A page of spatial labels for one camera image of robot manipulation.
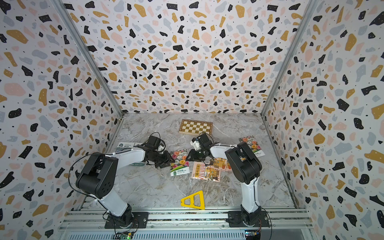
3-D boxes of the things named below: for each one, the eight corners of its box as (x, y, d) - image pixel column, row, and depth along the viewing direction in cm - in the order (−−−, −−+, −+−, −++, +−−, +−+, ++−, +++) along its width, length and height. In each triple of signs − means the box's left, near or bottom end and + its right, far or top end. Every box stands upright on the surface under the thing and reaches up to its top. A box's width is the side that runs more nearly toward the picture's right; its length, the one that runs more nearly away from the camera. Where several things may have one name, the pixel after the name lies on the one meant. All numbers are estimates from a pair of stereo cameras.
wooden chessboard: (179, 134, 112) (178, 131, 109) (182, 122, 120) (182, 119, 117) (211, 137, 110) (212, 134, 107) (213, 125, 118) (213, 122, 115)
